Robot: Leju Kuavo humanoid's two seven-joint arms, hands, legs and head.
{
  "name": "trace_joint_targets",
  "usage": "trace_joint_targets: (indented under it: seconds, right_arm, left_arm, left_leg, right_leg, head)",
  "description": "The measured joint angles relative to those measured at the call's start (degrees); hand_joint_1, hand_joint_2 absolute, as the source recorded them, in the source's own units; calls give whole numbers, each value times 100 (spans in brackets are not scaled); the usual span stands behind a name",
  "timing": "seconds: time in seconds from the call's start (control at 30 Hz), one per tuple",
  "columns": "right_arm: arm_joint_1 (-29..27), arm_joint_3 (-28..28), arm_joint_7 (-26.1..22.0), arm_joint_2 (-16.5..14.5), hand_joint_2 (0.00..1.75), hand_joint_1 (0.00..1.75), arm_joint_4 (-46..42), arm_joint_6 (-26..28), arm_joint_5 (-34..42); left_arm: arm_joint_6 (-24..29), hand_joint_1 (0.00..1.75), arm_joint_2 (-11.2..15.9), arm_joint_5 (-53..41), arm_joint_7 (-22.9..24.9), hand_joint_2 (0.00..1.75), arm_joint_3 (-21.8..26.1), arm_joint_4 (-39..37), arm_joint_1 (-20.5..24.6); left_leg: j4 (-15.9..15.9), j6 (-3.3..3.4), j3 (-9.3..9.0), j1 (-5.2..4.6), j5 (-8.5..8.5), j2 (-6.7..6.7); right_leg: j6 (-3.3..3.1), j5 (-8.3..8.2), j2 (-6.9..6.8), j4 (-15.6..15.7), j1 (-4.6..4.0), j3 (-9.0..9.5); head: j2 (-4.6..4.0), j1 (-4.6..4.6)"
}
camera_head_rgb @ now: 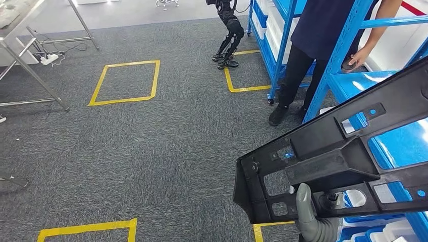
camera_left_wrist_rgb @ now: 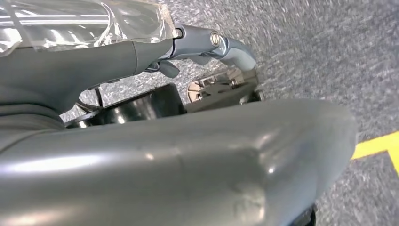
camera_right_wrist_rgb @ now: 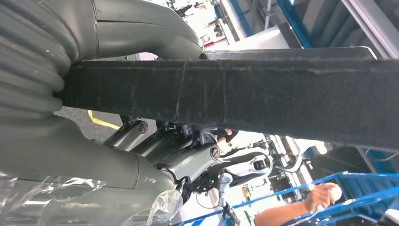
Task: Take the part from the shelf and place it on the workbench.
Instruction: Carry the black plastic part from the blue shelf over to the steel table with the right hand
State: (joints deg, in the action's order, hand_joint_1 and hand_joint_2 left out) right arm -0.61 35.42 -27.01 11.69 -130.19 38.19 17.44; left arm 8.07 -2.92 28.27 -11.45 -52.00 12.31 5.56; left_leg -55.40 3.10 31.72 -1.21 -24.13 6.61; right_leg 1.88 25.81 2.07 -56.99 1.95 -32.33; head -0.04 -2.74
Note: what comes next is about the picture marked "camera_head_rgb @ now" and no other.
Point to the person's hand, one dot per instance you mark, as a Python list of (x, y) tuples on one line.
[(361, 56)]

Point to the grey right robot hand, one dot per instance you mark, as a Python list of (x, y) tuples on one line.
[(305, 200)]

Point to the black round handheld device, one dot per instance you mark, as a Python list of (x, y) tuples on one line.
[(346, 66)]

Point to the black plastic licence plate bracket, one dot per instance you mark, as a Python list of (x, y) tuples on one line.
[(317, 167)]

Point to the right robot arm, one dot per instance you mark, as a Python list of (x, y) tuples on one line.
[(321, 232)]

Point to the person's forearm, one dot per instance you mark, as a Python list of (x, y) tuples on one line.
[(384, 23)]

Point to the blue metal shelf rack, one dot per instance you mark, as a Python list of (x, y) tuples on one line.
[(347, 33), (283, 40)]

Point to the person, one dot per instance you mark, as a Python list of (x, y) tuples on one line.
[(317, 26)]

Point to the blue plastic bin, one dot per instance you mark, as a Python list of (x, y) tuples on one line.
[(367, 218)]

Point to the red barrier belt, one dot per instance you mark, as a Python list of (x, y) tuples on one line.
[(416, 9)]

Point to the black humanoid robot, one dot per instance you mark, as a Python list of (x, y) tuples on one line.
[(234, 28)]

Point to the white power strip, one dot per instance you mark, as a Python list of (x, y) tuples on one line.
[(49, 59)]

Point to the stainless steel table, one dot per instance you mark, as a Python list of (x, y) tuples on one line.
[(20, 30)]

